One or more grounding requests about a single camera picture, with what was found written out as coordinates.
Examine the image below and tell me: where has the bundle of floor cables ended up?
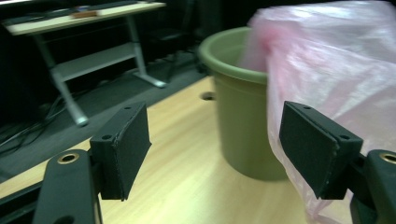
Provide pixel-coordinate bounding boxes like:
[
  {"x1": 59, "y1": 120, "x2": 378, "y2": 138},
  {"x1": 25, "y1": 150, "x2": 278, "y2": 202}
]
[{"x1": 0, "y1": 92, "x2": 82, "y2": 158}]

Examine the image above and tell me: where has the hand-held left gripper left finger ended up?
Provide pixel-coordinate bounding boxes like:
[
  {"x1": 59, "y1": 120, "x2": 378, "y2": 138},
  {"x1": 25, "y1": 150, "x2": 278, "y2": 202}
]
[{"x1": 90, "y1": 102, "x2": 153, "y2": 202}]

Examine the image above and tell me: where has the green plastic bin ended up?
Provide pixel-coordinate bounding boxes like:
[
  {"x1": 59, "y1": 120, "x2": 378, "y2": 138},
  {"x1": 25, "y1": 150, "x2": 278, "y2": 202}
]
[{"x1": 197, "y1": 25, "x2": 290, "y2": 182}]

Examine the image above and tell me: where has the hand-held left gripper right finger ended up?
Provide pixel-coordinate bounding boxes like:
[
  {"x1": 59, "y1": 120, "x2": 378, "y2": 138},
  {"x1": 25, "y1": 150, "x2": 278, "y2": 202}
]
[{"x1": 278, "y1": 100, "x2": 364, "y2": 201}]

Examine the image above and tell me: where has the brown object on desk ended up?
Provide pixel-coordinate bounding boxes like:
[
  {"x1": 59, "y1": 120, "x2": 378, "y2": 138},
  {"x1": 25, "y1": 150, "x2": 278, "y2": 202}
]
[{"x1": 70, "y1": 9, "x2": 99, "y2": 20}]

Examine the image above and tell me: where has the pink plastic bag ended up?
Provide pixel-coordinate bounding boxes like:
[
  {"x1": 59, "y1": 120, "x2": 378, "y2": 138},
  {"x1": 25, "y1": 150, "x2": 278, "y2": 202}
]
[{"x1": 238, "y1": 0, "x2": 396, "y2": 224}]

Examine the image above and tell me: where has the white-framed desk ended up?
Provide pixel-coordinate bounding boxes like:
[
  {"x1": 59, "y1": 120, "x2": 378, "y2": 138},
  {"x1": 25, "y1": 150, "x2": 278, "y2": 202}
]
[{"x1": 0, "y1": 0, "x2": 168, "y2": 128}]

